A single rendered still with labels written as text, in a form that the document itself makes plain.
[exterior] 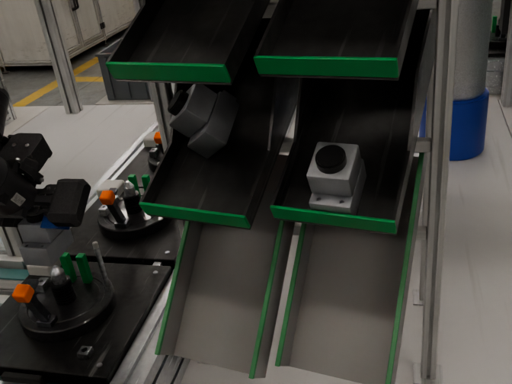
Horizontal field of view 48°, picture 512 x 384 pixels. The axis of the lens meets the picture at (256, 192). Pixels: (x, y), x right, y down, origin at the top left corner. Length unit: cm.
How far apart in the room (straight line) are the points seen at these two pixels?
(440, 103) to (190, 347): 42
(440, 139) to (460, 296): 42
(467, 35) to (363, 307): 80
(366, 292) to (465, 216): 57
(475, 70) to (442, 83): 75
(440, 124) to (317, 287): 24
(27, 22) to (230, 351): 554
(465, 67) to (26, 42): 523
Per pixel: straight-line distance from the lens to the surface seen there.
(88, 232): 111
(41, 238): 84
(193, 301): 76
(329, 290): 72
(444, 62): 65
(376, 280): 71
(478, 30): 138
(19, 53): 631
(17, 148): 80
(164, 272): 95
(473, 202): 130
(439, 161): 69
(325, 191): 58
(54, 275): 89
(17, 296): 82
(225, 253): 75
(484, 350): 95
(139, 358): 83
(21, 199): 77
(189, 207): 65
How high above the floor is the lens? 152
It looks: 29 degrees down
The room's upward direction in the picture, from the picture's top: 7 degrees counter-clockwise
